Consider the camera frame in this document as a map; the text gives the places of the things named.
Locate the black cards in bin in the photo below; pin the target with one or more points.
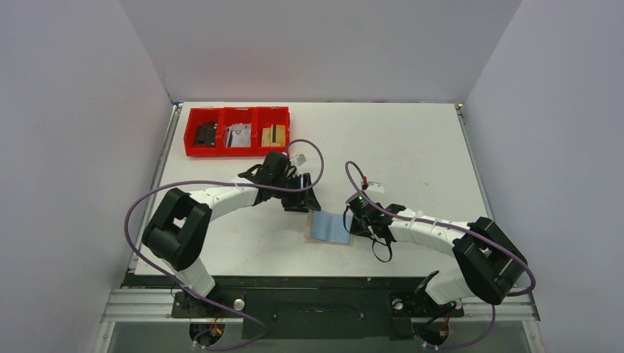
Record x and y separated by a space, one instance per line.
206 134

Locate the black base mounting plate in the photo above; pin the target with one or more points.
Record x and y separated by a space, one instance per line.
332 307

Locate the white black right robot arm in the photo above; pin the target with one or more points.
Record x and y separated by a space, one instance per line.
488 263

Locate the yellow cards in bin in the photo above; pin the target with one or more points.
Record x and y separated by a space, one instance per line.
273 136

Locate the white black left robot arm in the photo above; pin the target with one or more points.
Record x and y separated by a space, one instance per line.
177 230

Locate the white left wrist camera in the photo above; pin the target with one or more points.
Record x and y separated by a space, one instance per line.
298 160

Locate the white cards in bin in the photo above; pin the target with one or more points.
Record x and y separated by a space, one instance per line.
238 135

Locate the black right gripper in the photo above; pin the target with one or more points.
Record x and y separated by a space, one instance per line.
360 226

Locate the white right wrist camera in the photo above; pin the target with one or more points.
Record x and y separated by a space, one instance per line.
373 187

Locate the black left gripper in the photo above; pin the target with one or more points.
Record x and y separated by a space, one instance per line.
299 193

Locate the red three-compartment bin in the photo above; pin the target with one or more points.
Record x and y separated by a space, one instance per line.
258 117

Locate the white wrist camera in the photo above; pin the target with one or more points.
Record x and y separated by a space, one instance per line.
373 187
298 160

